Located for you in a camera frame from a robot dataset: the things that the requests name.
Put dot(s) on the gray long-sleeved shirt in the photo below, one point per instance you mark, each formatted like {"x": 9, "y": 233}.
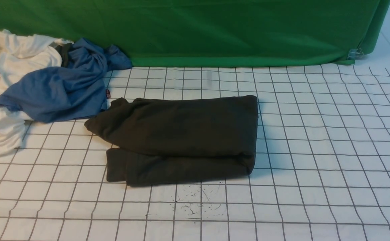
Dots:
{"x": 178, "y": 141}

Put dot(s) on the blue t-shirt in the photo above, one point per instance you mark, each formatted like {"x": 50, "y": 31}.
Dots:
{"x": 58, "y": 94}

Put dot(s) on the white t-shirt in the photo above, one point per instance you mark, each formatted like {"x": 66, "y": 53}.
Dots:
{"x": 20, "y": 55}

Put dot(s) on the green backdrop cloth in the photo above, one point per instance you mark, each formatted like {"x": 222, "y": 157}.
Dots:
{"x": 208, "y": 33}

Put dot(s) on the metal binder clip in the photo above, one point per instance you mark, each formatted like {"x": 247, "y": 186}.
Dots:
{"x": 355, "y": 54}

